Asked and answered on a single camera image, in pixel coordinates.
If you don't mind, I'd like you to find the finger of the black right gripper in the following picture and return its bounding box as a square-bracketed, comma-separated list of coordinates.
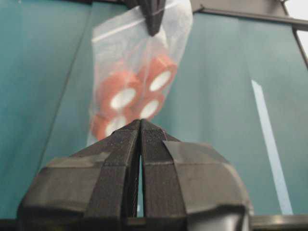
[126, 0, 145, 12]
[143, 0, 166, 37]

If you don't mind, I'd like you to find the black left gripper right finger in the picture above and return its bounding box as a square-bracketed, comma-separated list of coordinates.
[140, 120, 254, 231]

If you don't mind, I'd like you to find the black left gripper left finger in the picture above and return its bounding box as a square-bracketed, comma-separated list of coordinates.
[17, 120, 141, 231]

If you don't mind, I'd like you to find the clear zip bag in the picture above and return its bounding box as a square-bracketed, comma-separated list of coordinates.
[87, 0, 193, 145]

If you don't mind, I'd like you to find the orange tape roll top left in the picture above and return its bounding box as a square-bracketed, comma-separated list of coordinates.
[137, 54, 178, 95]

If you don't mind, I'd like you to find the orange tape roll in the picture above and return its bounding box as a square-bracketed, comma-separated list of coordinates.
[128, 93, 165, 121]
[90, 115, 128, 140]
[137, 54, 178, 95]
[96, 71, 142, 117]

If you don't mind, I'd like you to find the orange tape roll bottom right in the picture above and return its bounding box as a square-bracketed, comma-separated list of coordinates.
[90, 115, 128, 140]

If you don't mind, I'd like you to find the orange tape roll top right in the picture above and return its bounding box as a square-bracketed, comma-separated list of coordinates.
[96, 71, 142, 117]

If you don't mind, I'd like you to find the orange tape roll bottom left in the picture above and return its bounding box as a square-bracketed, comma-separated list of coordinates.
[128, 93, 165, 121]

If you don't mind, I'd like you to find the light blue tape strip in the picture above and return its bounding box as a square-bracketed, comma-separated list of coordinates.
[251, 80, 293, 215]

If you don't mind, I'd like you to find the black right frame rail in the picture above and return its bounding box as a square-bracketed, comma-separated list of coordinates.
[191, 0, 308, 76]

